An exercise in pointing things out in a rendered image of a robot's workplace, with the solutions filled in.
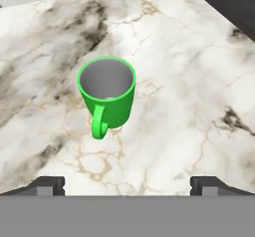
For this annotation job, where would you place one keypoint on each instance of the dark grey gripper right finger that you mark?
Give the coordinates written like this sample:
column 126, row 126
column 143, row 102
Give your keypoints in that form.
column 206, row 184

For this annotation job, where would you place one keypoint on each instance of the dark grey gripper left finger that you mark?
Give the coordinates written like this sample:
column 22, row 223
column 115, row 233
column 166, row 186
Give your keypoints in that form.
column 50, row 184

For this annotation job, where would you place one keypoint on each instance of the green mug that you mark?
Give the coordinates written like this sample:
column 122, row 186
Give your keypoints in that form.
column 117, row 110

